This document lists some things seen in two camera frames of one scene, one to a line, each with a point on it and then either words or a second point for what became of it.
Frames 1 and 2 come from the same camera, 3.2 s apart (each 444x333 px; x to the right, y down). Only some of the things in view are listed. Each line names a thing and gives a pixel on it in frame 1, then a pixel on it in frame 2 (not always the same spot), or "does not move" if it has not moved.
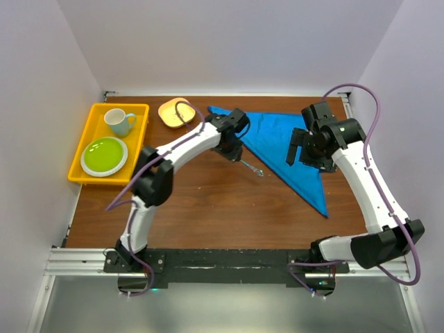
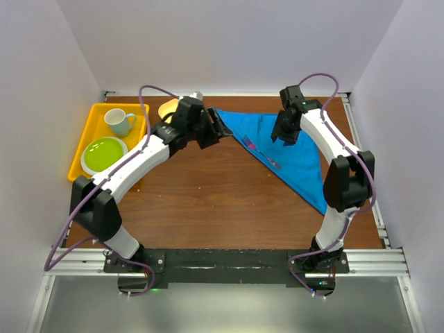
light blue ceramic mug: [119, 122] does not move
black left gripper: [235, 154] → [216, 130]
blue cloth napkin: [266, 136] does not move
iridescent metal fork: [259, 172] → [250, 144]
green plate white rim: [104, 157] does not move
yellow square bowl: [168, 114] does not move
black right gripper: [300, 137] → [277, 132]
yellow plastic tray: [95, 127] does not move
